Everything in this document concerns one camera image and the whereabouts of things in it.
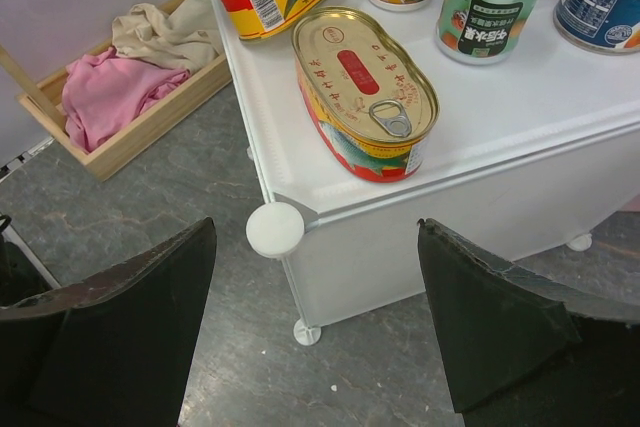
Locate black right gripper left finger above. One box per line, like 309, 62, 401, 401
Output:
1, 218, 216, 426

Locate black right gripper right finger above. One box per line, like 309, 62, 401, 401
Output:
418, 218, 639, 426

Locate red oval sardine tin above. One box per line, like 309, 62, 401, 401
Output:
292, 6, 440, 183

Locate white cube cabinet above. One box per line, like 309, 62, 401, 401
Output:
212, 0, 639, 345

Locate white lid green jar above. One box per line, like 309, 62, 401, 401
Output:
436, 0, 537, 66

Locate blue white label can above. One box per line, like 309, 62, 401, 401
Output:
553, 0, 639, 55

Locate beige crumpled cloth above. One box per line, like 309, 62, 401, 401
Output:
112, 0, 224, 74

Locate pink crumpled cloth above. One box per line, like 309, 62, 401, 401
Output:
61, 47, 190, 153

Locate wooden diagonal beam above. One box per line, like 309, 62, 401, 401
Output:
0, 45, 65, 124

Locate wooden tray frame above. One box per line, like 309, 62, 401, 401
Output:
18, 0, 231, 181

